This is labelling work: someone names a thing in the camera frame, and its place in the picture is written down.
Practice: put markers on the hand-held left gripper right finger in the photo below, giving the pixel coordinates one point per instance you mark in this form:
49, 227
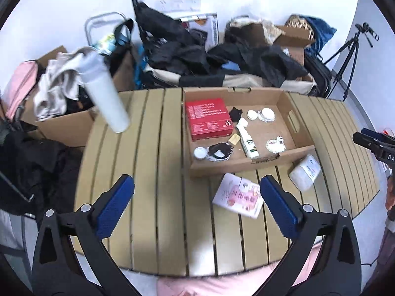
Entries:
280, 209

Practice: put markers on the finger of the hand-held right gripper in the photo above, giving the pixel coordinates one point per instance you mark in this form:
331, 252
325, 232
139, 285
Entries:
372, 140

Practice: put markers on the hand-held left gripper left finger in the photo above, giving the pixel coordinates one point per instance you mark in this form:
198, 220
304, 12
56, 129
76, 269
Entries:
114, 206

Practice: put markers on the translucent white plastic bottle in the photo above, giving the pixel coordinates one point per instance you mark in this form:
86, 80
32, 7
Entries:
305, 172

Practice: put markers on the pink printed packet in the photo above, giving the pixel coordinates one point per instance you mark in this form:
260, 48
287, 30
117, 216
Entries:
237, 195

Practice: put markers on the white spray bottle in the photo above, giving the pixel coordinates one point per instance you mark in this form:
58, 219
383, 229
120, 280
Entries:
248, 143

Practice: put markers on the shallow cardboard tray box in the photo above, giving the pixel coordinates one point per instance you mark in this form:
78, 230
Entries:
268, 132

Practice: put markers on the small tan packet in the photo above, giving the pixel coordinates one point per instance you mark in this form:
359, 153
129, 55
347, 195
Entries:
234, 139

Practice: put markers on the black face mask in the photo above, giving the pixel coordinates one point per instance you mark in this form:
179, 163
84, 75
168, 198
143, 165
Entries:
219, 151

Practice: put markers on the white lidded jar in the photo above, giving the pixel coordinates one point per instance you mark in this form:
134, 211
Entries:
267, 114

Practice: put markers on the small white jar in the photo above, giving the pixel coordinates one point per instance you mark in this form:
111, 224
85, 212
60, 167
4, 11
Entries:
200, 153

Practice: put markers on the small white round cap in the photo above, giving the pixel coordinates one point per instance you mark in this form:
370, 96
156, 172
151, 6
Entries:
251, 114

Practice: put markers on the small black pouch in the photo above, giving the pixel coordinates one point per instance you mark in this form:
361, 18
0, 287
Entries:
236, 114

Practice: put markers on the red box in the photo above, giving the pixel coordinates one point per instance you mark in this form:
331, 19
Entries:
208, 118

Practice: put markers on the person's right hand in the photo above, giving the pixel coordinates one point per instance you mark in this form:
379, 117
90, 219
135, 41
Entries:
391, 192

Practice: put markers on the white scalloped sticker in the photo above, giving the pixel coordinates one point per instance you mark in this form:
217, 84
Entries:
216, 159
276, 145

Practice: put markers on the black suitcase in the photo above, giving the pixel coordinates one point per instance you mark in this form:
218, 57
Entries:
319, 74

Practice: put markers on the black garment heap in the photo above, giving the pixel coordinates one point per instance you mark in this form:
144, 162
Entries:
37, 166

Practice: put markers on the large cardboard box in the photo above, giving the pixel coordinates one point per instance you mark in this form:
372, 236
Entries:
68, 129

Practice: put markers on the white thermos bottle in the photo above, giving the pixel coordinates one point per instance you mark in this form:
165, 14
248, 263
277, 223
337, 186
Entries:
106, 98

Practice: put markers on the dark blue bag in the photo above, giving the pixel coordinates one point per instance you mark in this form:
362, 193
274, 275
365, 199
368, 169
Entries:
322, 32

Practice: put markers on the open brown cardboard box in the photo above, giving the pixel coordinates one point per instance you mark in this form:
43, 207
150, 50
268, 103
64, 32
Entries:
293, 37

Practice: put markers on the black cloth heap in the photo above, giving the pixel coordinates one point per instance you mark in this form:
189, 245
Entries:
265, 61

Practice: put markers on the beige canvas wagon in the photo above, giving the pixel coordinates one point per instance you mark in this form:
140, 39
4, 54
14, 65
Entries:
247, 81

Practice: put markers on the beige clothes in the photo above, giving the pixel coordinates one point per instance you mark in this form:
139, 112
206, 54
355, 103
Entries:
55, 86

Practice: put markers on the pink bag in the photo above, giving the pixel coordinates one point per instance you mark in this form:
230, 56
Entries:
18, 86

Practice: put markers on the black clothing pile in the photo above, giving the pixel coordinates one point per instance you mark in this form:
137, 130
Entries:
176, 49

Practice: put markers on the white printed carton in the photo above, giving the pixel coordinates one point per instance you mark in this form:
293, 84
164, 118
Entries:
211, 27

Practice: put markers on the black camera tripod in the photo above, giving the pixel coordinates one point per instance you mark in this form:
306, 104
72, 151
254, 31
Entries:
351, 52

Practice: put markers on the white metal frame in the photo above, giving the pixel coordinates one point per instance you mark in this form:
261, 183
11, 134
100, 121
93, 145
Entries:
98, 18

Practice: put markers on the white wall socket row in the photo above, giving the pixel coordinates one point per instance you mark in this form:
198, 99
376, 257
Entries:
179, 5

